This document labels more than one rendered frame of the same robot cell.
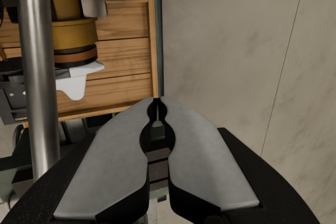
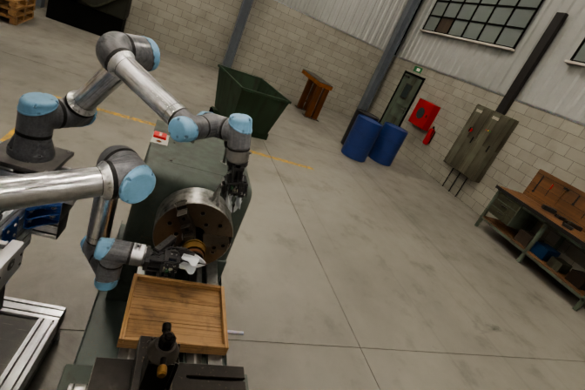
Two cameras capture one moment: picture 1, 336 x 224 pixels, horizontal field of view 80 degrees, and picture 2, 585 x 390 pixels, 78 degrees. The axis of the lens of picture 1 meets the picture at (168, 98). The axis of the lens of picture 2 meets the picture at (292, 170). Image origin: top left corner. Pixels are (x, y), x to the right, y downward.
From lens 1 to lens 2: 1.33 m
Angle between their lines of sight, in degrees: 92
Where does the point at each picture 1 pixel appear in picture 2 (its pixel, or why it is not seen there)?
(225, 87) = not seen: outside the picture
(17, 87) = (174, 253)
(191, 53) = not seen: outside the picture
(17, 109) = (171, 258)
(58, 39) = (195, 244)
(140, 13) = (216, 295)
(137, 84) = (211, 333)
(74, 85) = (193, 260)
